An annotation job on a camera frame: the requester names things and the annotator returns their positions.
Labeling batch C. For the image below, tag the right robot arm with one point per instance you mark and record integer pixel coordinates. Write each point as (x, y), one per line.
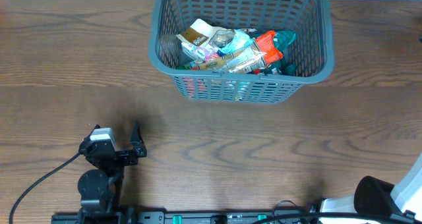
(401, 201)

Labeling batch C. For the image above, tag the grey plastic basket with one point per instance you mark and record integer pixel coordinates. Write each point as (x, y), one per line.
(312, 52)

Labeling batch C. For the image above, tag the green Nescafe coffee bag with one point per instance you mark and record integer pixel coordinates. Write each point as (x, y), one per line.
(283, 39)

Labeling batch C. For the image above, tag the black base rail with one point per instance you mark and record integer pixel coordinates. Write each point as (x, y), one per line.
(159, 217)

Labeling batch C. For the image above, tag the orange biscuit pack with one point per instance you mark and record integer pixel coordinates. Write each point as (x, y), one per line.
(257, 55)

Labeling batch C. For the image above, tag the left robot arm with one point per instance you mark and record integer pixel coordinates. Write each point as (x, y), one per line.
(100, 188)

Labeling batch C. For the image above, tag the Kleenex tissue multipack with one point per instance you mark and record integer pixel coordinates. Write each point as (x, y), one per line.
(205, 52)

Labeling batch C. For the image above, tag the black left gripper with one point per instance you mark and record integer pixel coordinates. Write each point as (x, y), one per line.
(139, 149)

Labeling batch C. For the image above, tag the light green small packet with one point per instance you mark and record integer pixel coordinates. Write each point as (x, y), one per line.
(239, 41)

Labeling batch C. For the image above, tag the beige paper pouch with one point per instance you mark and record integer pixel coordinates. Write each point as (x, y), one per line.
(202, 34)

